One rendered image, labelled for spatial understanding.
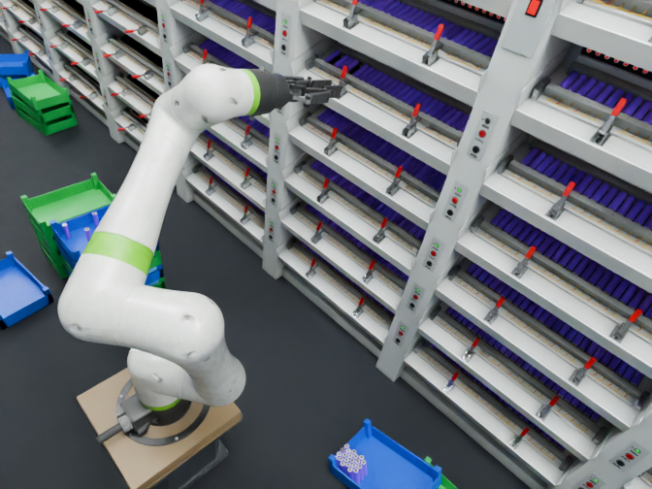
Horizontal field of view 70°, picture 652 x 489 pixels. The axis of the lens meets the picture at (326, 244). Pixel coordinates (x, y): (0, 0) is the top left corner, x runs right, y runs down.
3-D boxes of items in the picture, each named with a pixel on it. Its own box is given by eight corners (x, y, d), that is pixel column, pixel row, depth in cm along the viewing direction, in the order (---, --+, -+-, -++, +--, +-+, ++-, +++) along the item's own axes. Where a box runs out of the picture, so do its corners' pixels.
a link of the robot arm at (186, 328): (239, 415, 119) (206, 363, 72) (179, 401, 120) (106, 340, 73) (253, 366, 125) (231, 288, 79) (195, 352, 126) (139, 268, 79)
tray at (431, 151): (448, 177, 124) (453, 151, 117) (295, 87, 151) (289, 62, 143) (492, 134, 131) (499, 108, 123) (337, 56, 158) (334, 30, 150)
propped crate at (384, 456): (330, 472, 154) (327, 457, 150) (368, 432, 166) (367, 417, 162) (404, 534, 135) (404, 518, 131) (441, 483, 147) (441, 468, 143)
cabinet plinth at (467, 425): (564, 516, 154) (571, 511, 150) (183, 191, 250) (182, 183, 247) (581, 481, 163) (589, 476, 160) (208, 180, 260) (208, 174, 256)
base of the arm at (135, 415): (110, 465, 116) (106, 455, 112) (86, 419, 124) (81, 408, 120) (202, 405, 131) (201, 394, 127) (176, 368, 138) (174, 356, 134)
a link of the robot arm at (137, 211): (164, 253, 86) (107, 226, 79) (138, 260, 94) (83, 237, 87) (222, 103, 100) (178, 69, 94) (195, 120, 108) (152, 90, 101)
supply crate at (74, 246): (79, 269, 162) (73, 252, 156) (54, 237, 171) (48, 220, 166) (157, 235, 179) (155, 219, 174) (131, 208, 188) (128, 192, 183)
